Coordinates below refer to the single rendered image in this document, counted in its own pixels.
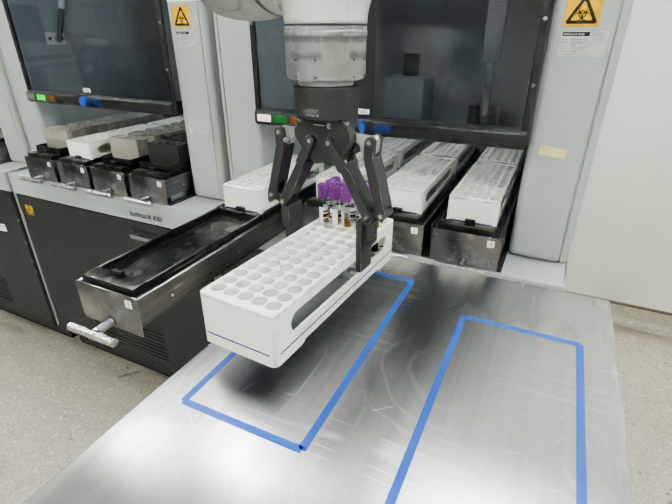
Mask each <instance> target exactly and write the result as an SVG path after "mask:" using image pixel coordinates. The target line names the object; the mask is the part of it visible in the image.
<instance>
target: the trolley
mask: <svg viewBox="0 0 672 504"><path fill-rule="evenodd" d="M22 504H635V498H634V490H633V482H632V474H631V466H630V458H629V450H628V442H627V434H626V426H625V418H624V410H623V402H622V394H621V386H620V378H619V370H618V362H617V354H616V346H615V338H614V330H613V322H612V314H611V306H610V302H609V301H606V300H601V299H597V298H592V297H587V296H582V295H577V294H572V293H567V292H563V291H558V290H553V289H548V288H543V287H538V286H534V285H529V284H524V283H519V282H514V281H509V280H504V279H500V278H495V277H490V276H485V275H480V274H475V273H470V272H466V271H461V270H456V269H451V268H446V267H441V266H436V265H432V264H427V263H422V262H417V261H412V260H407V259H403V258H398V257H393V256H391V259H390V260H389V261H388V262H387V263H386V264H385V265H384V266H383V267H382V268H380V269H379V270H376V271H375V272H374V273H373V274H372V275H371V276H370V277H369V278H368V279H367V280H366V281H365V282H364V283H363V284H361V285H360V286H359V287H358V288H357V289H356V290H355V291H354V292H353V293H352V294H351V295H350V296H349V297H348V298H347V299H346V300H345V301H344V302H343V303H342V304H341V305H340V306H339V307H338V308H337V309H336V310H335V311H333V312H332V313H331V314H330V315H329V316H328V317H327V318H326V319H325V320H324V321H323V322H322V323H321V324H320V325H319V326H318V327H317V328H316V329H315V330H314V331H313V332H312V333H311V334H310V335H309V336H308V337H306V338H305V341H304V343H303V344H302V345H301V346H300V347H299V348H298V349H297V350H296V351H295V352H294V353H293V354H292V355H291V356H290V357H289V358H288V359H287V360H286V361H285V362H284V363H283V364H282V365H281V366H279V367H276V368H272V367H269V366H266V365H264V364H262V363H259V362H257V361H254V360H252V359H250V358H247V357H245V356H242V355H240V354H238V353H235V352H233V351H230V350H228V349H226V348H223V347H221V346H218V345H216V344H214V343H210V344H208V345H207V346H206V347H205V348H204V349H203V350H201V351H200V352H199V353H198V354H197V355H196V356H194V357H193V358H192V359H191V360H190V361H189V362H187V363H186V364H185V365H184V366H183V367H182V368H180V369H179V370H178V371H177V372H176V373H175V374H173V375H172V376H171V377H170V378H169V379H167V380H166V381H165V382H164V383H163V384H162V385H160V386H159V387H158V388H157V389H156V390H155V391H153V392H152V393H151V394H150V395H149V396H148V397H146V398H145V399H144V400H143V401H142V402H141V403H139V404H138V405H137V406H136V407H135V408H134V409H132V410H131V411H130V412H129V413H128V414H127V415H125V416H124V417H123V418H122V419H121V420H119V421H118V422H117V423H116V424H115V425H114V426H112V427H111V428H110V429H109V430H108V431H107V432H105V433H104V434H103V435H102V436H101V437H100V438H98V439H97V440H96V441H95V442H94V443H93V444H91V445H90V446H89V447H88V448H87V449H86V450H84V451H83V452H82V453H81V454H80V455H79V456H77V457H76V458H75V459H74V460H73V461H71V462H70V463H69V464H68V465H67V466H66V467H64V468H63V469H62V470H61V471H60V472H59V473H57V474H56V475H55V476H54V477H53V478H52V479H50V480H49V481H48V482H47V483H46V484H45V485H43V486H42V487H41V488H40V489H39V490H38V491H36V492H35V493H34V494H33V495H32V496H31V497H29V498H28V499H27V500H26V501H25V502H23V503H22Z"/></svg>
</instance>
